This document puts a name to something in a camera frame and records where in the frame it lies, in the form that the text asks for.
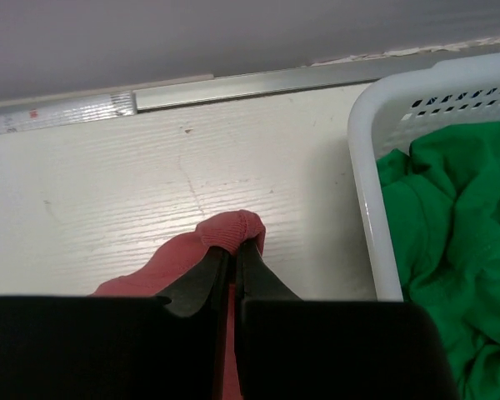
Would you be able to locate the red t-shirt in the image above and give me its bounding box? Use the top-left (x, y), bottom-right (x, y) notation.
top-left (93, 210), bottom-right (266, 399)

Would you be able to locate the aluminium table edge rail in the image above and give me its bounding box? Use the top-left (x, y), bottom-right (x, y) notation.
top-left (0, 59), bottom-right (398, 135)

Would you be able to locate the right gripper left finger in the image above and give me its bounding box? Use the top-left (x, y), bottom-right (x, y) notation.
top-left (156, 247), bottom-right (230, 318)

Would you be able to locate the white plastic basket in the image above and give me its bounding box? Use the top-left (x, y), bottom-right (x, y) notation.
top-left (347, 52), bottom-right (500, 303)

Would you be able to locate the green t-shirt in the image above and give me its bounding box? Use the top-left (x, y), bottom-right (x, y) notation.
top-left (377, 122), bottom-right (500, 399)

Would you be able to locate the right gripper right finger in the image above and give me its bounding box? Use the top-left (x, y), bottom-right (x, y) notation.
top-left (236, 241), bottom-right (300, 301)

